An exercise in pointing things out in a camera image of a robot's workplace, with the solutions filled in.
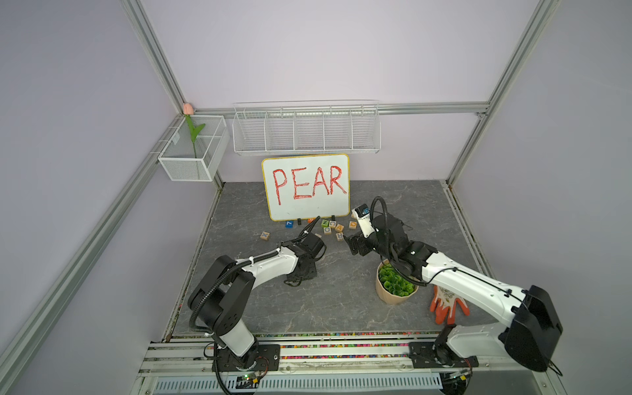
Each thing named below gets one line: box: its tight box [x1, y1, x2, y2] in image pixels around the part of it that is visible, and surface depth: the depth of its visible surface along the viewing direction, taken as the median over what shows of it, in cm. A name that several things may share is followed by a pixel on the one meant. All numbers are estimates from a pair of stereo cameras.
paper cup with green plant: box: [375, 258, 420, 305], surface depth 77 cm
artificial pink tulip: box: [182, 102, 206, 159], surface depth 92 cm
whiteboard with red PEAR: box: [260, 153, 351, 222], surface depth 101 cm
